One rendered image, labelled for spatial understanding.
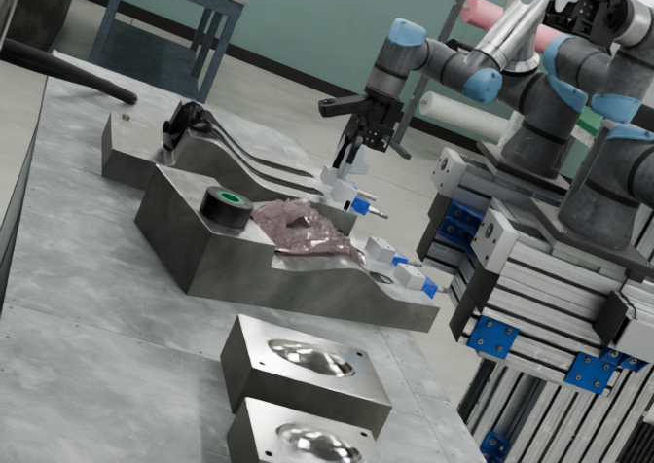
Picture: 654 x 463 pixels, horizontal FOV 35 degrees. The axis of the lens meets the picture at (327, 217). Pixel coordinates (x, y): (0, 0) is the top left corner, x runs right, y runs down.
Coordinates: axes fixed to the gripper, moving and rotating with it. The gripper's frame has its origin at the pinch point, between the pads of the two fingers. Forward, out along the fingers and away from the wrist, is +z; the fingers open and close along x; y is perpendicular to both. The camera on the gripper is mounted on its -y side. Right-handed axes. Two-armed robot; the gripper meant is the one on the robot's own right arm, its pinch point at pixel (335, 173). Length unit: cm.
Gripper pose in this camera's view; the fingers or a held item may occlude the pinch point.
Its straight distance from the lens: 221.8
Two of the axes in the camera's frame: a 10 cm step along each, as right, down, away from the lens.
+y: 9.0, 3.0, 3.2
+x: -2.0, -3.6, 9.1
